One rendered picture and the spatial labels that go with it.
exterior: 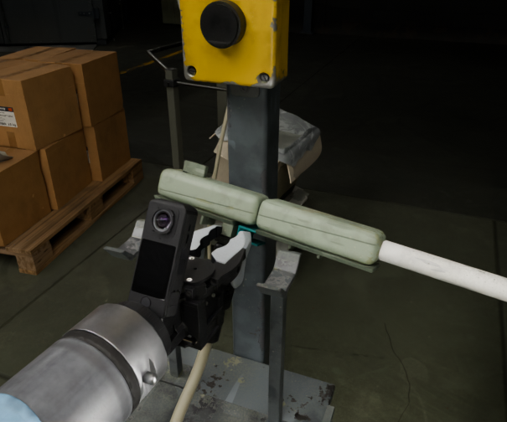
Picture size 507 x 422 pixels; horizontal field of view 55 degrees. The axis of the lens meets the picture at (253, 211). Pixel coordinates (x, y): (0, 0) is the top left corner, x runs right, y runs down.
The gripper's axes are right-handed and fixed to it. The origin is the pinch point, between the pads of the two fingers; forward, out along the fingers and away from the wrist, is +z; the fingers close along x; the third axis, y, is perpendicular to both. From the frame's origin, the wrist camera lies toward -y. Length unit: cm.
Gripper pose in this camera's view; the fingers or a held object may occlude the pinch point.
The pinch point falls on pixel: (230, 229)
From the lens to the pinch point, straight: 61.9
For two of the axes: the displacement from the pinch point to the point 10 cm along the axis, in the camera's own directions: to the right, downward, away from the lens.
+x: 9.0, 1.8, -3.9
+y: 0.1, 9.0, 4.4
